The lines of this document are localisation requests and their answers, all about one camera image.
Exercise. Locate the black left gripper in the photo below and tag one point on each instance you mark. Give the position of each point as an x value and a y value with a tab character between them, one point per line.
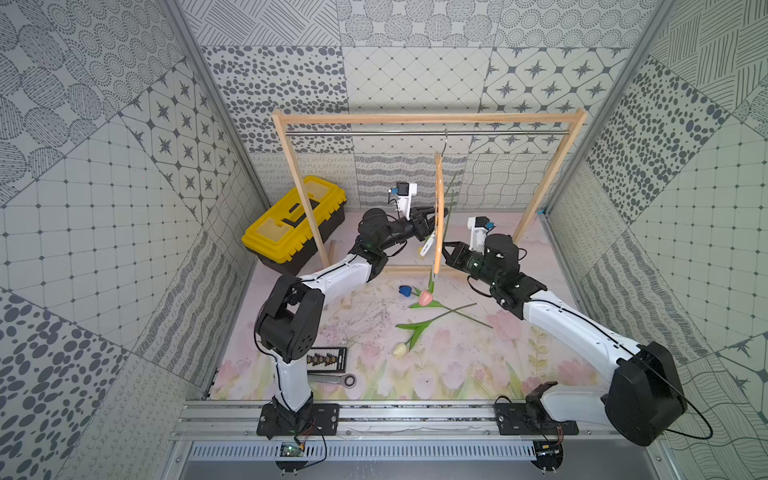
422	223

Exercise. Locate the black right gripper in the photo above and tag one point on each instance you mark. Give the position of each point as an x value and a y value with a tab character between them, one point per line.
455	260

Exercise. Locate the yellow tulip flower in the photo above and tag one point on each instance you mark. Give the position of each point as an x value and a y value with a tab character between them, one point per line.
449	201

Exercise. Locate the beige wavy clothes hanger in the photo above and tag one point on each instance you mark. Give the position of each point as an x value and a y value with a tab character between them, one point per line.
439	228

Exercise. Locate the pink tulip flower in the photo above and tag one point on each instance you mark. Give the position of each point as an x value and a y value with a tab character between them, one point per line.
425	298

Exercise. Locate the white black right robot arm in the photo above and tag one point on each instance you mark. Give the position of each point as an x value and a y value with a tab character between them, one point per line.
644	395

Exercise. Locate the white clothespin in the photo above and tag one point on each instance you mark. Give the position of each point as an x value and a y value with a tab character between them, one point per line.
427	245

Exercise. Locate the floral pink table mat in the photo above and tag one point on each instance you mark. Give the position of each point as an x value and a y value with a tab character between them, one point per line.
475	350

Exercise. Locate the cream white tulip flower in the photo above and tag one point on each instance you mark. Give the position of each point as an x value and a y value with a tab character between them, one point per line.
417	329

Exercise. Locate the yellow black toolbox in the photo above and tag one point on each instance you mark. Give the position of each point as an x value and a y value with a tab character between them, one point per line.
282	239

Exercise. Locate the silver ratchet wrench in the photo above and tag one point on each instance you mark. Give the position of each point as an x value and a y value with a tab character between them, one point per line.
347	381

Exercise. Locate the black bit set case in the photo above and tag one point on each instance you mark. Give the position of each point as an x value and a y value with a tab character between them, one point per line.
326	360

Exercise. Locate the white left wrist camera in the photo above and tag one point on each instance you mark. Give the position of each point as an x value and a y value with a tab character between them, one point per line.
402	193

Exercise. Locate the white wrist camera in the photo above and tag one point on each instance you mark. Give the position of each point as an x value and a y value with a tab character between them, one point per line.
479	227
402	193

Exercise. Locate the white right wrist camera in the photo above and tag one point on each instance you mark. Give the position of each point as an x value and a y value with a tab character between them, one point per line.
479	227

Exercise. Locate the aluminium rail base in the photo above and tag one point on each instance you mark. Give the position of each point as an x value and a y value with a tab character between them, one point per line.
374	431

